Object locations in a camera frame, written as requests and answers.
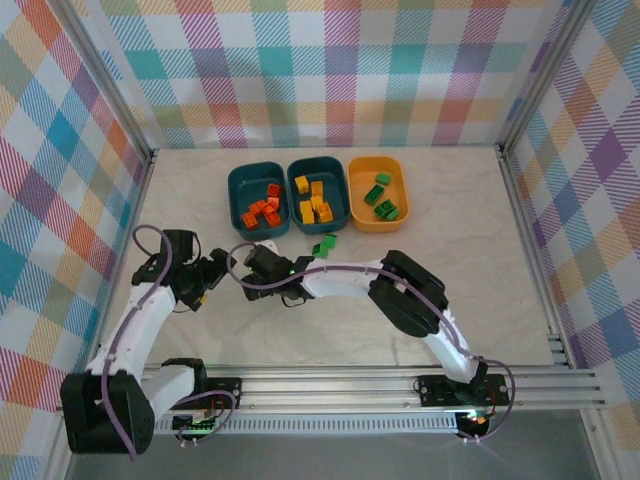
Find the teal plastic container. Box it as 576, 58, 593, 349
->
285, 155, 351, 235
227, 160, 292, 240

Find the orange plastic container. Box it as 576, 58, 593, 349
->
346, 156, 413, 235

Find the green lit controller board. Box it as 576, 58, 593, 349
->
172, 408, 224, 432

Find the orange controller board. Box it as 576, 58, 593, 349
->
457, 408, 490, 429

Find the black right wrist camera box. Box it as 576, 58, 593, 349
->
242, 239, 291, 275

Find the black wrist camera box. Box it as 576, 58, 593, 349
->
242, 239, 291, 275
160, 228, 200, 266

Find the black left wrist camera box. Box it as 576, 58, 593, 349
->
160, 228, 200, 266

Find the aluminium side rail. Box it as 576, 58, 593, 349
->
42, 149, 160, 480
494, 144, 614, 480

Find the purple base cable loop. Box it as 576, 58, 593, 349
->
174, 392, 239, 449

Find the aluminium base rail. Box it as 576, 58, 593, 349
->
134, 363, 609, 412

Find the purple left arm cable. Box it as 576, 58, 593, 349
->
99, 224, 176, 462

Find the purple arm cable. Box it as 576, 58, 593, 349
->
99, 224, 176, 462
225, 242, 521, 444

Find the slotted grey cable duct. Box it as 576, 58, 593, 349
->
137, 413, 461, 437

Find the aluminium frame post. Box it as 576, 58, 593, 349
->
497, 0, 599, 156
54, 0, 159, 161

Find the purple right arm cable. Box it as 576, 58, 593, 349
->
225, 242, 521, 444

